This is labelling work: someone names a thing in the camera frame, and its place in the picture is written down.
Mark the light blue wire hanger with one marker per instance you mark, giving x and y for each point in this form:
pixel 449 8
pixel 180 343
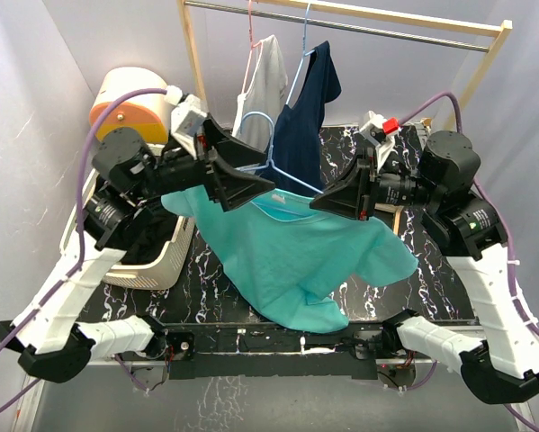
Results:
pixel 292 156

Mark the white t shirt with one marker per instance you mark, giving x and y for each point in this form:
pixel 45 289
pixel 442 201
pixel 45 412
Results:
pixel 263 91

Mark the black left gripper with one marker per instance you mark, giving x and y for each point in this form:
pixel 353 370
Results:
pixel 217 153

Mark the aluminium frame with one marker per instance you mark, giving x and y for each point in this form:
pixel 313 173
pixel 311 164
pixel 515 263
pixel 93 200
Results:
pixel 103 398

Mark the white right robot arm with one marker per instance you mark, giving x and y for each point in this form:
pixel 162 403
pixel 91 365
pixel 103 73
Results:
pixel 502 367

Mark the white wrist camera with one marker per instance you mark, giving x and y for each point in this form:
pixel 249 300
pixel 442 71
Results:
pixel 189 113
pixel 381 132

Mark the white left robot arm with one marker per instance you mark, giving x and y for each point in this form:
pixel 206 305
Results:
pixel 52 344

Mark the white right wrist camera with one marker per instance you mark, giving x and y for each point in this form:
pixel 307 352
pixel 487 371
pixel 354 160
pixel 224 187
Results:
pixel 381 132

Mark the cream laundry basket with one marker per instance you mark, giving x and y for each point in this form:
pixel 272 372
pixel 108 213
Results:
pixel 159 274

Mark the black garment in basket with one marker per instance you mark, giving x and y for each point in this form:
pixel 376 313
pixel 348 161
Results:
pixel 152 234

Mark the pink wire hanger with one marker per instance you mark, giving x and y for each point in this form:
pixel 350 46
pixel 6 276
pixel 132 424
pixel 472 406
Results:
pixel 251 45

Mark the cream orange drawer cabinet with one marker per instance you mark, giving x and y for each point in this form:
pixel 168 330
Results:
pixel 148 114

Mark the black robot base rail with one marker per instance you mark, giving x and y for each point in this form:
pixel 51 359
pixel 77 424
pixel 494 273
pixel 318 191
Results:
pixel 264 349

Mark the teal t shirt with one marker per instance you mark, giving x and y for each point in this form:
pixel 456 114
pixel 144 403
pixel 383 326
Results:
pixel 286 259

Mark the navy blue t shirt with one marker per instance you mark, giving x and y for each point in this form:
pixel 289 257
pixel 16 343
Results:
pixel 321 86

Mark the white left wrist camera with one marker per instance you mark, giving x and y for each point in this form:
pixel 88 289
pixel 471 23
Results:
pixel 189 113

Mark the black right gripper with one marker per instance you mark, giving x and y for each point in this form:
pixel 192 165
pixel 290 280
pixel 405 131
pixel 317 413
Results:
pixel 359 186

